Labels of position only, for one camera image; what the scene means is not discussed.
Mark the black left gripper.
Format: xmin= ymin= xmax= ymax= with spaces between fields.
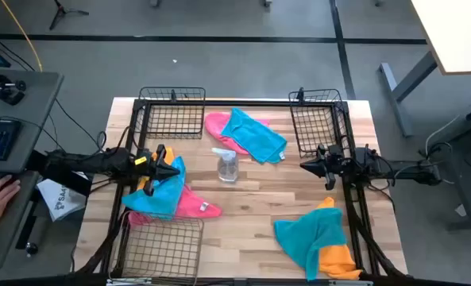
xmin=133 ymin=145 xmax=180 ymax=196

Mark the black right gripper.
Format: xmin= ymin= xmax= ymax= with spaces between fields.
xmin=299 ymin=145 xmax=344 ymax=191

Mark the teal microfiber towel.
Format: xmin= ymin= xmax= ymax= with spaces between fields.
xmin=220 ymin=106 xmax=288 ymax=165
xmin=273 ymin=207 xmax=348 ymax=282
xmin=121 ymin=155 xmax=187 ymax=220

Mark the pink microfiber towel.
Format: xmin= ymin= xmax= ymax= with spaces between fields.
xmin=127 ymin=184 xmax=223 ymax=227
xmin=203 ymin=111 xmax=270 ymax=156

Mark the clear plastic spray bottle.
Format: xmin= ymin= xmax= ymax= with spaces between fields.
xmin=210 ymin=147 xmax=240 ymax=184

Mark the grey table leg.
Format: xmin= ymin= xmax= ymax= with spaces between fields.
xmin=377 ymin=51 xmax=438 ymax=138

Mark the white printed bag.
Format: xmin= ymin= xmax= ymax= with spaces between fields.
xmin=36 ymin=174 xmax=91 ymax=222

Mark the dark grey desk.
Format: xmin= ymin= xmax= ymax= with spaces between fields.
xmin=425 ymin=93 xmax=471 ymax=231

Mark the black clamp device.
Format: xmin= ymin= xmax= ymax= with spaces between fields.
xmin=0 ymin=74 xmax=28 ymax=106

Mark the black tripod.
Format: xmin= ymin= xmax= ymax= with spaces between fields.
xmin=48 ymin=0 xmax=90 ymax=32

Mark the white table top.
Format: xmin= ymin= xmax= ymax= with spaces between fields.
xmin=411 ymin=0 xmax=471 ymax=76

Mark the black wire basket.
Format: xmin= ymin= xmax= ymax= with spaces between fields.
xmin=288 ymin=87 xmax=351 ymax=158
xmin=133 ymin=86 xmax=207 ymax=141

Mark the bronze wire basket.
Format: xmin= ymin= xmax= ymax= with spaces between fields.
xmin=110 ymin=210 xmax=205 ymax=285

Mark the black metal frame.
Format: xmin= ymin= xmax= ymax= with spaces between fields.
xmin=70 ymin=98 xmax=409 ymax=286

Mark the black cable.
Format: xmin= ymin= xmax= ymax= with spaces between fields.
xmin=54 ymin=97 xmax=108 ymax=154

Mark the yellow cable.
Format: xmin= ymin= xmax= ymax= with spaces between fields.
xmin=0 ymin=0 xmax=44 ymax=73

